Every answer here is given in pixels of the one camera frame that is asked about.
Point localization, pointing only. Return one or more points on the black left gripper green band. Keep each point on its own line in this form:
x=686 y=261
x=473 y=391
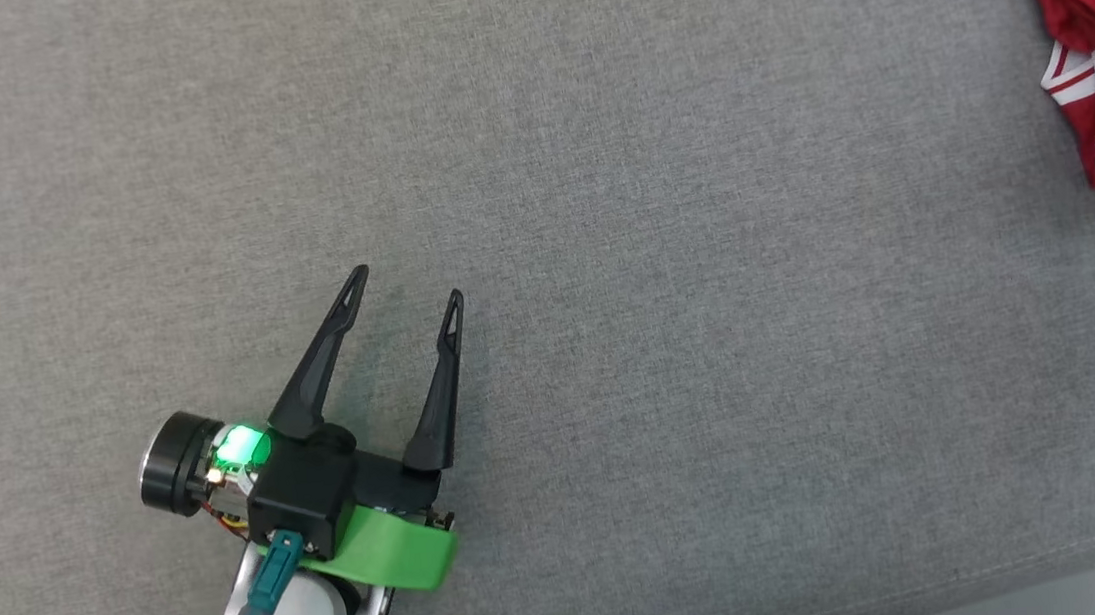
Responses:
x=400 y=553

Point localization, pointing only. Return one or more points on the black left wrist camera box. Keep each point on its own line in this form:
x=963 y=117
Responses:
x=304 y=492

